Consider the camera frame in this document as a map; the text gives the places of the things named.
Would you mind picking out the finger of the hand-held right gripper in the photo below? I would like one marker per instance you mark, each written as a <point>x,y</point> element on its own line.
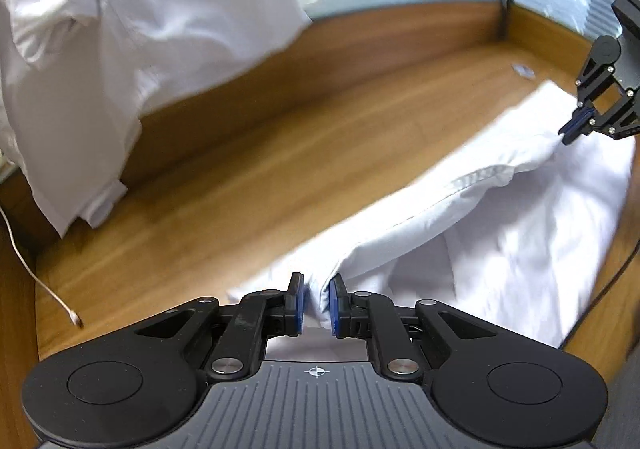
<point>575,125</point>
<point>617,121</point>

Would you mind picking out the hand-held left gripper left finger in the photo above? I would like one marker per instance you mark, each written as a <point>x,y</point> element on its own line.
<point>299,304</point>

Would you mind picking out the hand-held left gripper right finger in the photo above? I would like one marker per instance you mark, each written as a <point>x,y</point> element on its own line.
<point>332,306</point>

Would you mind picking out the white shirt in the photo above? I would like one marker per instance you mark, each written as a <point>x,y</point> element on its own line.
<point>475,229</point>

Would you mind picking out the draped white garments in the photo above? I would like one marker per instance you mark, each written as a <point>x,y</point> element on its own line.
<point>125,29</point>

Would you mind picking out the person's grey sweater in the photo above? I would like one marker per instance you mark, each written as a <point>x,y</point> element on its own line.
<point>622,409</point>

